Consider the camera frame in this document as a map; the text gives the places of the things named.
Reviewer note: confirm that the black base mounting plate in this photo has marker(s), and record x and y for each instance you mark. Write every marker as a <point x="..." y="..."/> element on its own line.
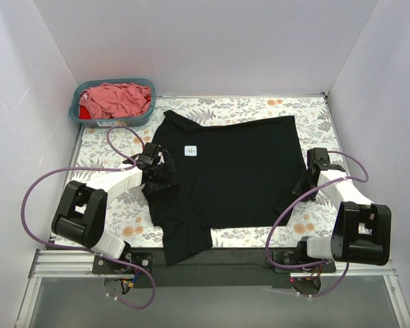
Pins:
<point x="214" y="267"/>

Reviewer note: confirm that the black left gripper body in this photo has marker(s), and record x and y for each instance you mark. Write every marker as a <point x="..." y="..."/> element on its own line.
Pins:
<point x="165" y="178"/>

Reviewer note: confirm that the red t-shirt in basket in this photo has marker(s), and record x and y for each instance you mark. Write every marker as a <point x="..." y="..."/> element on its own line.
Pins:
<point x="84" y="113"/>

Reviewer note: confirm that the teal plastic laundry basket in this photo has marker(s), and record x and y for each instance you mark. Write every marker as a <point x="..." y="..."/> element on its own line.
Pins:
<point x="139" y="121"/>

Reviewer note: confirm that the aluminium frame rail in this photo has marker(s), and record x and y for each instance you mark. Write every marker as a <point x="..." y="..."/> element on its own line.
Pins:
<point x="63" y="292"/>

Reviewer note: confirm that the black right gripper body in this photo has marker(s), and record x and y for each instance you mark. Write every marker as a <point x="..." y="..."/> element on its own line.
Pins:
<point x="304" y="184"/>

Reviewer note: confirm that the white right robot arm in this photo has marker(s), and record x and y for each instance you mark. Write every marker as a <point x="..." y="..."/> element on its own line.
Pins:
<point x="362" y="231"/>

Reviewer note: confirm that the pink crumpled t-shirt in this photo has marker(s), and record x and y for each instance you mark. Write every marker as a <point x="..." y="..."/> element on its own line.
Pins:
<point x="116" y="100"/>

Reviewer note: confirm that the floral patterned table cover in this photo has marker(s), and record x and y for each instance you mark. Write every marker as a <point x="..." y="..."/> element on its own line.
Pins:
<point x="128" y="216"/>

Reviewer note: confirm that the black t-shirt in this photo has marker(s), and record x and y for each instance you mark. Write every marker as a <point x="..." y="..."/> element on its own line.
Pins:
<point x="234" y="176"/>

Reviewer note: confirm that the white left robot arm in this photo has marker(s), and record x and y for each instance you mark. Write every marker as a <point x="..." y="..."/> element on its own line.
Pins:
<point x="80" y="215"/>

